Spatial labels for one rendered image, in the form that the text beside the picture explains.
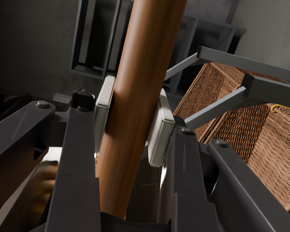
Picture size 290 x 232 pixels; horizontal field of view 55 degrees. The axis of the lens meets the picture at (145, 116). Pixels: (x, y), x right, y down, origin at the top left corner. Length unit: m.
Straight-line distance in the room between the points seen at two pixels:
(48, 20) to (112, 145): 3.72
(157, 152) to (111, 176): 0.05
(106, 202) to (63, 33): 3.68
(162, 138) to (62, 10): 3.69
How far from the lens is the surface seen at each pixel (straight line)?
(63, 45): 3.87
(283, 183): 1.08
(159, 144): 0.16
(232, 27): 3.28
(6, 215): 0.77
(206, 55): 1.05
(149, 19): 0.16
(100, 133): 0.15
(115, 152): 0.18
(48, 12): 3.87
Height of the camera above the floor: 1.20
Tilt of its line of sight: 7 degrees down
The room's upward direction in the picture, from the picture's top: 77 degrees counter-clockwise
